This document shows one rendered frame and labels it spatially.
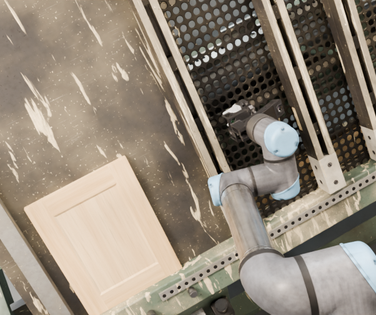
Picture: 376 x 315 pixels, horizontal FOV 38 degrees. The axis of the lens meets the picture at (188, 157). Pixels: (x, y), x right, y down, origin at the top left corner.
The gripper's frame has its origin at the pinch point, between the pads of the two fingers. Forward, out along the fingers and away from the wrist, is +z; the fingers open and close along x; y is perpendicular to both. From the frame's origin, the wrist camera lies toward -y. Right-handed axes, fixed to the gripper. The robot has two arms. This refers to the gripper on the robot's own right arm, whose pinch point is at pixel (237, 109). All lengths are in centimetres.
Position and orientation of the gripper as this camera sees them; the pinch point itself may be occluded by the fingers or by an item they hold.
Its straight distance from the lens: 159.7
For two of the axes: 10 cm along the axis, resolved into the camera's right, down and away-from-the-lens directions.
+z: -2.9, -2.7, 9.2
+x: 3.7, 8.5, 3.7
